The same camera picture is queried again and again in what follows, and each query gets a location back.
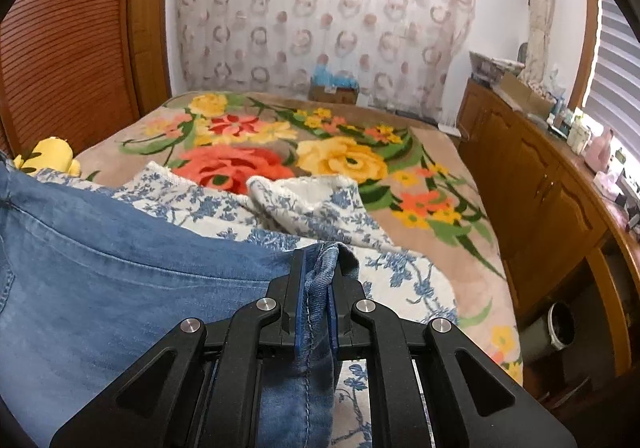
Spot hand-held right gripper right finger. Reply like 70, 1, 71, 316
327, 255, 576, 448

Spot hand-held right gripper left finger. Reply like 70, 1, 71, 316
50, 248, 313, 448

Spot blue denim pants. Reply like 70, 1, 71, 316
0, 155, 361, 448

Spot white blue floral cloth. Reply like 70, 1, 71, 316
32, 161, 458, 448

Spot beige flower print blanket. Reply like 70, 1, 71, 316
75, 91, 523, 386

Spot white waste bin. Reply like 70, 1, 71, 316
520, 301, 577, 364

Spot brown cardboard box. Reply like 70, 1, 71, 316
309, 78, 360, 105

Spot wooden sideboard cabinet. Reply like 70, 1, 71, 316
457, 78, 640, 379

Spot light blue plastic bag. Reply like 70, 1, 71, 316
312, 61, 358, 88

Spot open cardboard box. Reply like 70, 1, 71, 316
500, 72, 552, 118

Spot patterned storage box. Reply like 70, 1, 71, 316
469, 51, 526, 84

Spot yellow plush toy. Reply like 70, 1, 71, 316
12, 138, 81, 177

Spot white jar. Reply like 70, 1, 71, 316
567, 121, 592, 154

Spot pink bottle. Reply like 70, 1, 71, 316
585, 128, 617, 172

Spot circle patterned sheer curtain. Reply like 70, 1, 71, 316
172, 0, 476, 116

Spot white lace curtain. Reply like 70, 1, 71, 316
525, 0, 557, 84

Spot striped window blind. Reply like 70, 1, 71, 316
585, 0, 640, 139

